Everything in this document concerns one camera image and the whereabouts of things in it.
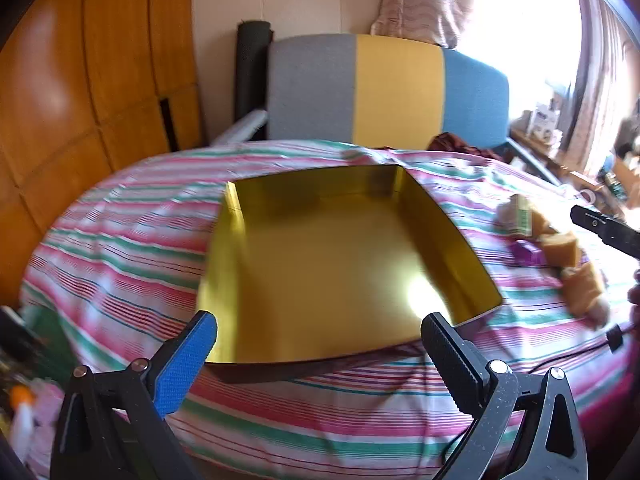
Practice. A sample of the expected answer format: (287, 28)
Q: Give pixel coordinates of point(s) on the person's right hand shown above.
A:
(635, 287)

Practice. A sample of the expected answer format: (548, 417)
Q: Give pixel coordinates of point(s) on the dark green side table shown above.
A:
(47, 340)

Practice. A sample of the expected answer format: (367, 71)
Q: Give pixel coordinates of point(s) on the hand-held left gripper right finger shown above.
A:
(447, 355)

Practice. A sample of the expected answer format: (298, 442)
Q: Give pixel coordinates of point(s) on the white bottle orange cap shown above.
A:
(22, 420)

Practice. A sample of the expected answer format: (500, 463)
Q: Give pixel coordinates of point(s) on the purple snack packet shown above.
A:
(530, 254)

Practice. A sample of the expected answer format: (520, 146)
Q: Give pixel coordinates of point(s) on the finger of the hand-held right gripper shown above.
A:
(600, 225)

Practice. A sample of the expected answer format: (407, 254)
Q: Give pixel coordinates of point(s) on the pink patterned curtain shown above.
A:
(425, 5)

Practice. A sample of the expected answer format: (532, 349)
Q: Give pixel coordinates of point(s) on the wooden desk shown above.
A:
(540, 152)

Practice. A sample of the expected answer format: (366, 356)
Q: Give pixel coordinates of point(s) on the wooden wardrobe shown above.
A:
(100, 60)

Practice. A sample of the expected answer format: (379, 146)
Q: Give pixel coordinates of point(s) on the white printed box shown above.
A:
(542, 122)

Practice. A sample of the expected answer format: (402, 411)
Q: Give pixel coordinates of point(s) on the grey yellow blue chair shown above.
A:
(400, 90)

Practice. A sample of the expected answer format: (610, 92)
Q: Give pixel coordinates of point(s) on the black rolled mat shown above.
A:
(252, 70)

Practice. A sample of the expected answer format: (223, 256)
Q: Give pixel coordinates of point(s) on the pink tissue pack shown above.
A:
(47, 402)

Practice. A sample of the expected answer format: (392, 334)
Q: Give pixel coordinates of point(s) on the gold tin box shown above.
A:
(325, 270)

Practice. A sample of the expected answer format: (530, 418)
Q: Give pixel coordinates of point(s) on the beige striped window curtain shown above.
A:
(595, 85)

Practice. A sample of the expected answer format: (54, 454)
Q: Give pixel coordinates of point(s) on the green cracker packet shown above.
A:
(515, 215)

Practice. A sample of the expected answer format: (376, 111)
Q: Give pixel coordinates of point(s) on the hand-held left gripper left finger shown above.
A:
(185, 365)

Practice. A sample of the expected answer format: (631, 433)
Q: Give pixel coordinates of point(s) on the dark red cloth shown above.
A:
(455, 142)

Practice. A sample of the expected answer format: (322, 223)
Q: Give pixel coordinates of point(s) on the striped tablecloth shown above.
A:
(125, 260)

